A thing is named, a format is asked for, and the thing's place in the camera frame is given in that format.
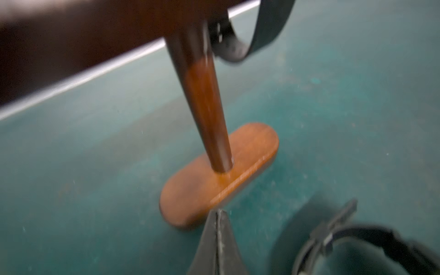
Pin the chunky black digital watch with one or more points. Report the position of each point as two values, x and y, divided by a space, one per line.
413 256

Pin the wooden T-shaped watch stand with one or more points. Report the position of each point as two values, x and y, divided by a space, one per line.
43 42

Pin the green table mat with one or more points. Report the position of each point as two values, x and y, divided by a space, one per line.
352 89

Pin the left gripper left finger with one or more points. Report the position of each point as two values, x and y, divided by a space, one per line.
205 259

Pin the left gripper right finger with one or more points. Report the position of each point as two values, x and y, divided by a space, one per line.
229 259

